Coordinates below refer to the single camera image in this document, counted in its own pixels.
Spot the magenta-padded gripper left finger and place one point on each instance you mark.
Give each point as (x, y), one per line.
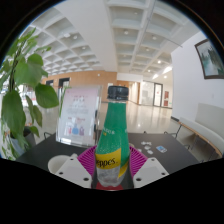
(74, 170)

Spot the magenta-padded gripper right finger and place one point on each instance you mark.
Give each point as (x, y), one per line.
(150, 170)

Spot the green plastic drink bottle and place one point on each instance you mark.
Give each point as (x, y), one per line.
(113, 133)

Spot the small white sticker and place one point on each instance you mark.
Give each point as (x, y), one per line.
(147, 147)
(146, 143)
(150, 151)

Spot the small blue card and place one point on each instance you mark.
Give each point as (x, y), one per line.
(161, 149)

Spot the clear acrylic sign stand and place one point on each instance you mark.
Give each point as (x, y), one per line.
(78, 116)

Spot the long white bench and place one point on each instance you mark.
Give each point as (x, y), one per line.
(208, 128)

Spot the green leafy potted plant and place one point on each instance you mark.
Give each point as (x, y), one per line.
(23, 73)

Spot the dark framed landscape picture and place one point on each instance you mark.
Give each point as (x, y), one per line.
(211, 60)

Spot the recessed ceiling lights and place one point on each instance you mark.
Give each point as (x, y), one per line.
(126, 32)

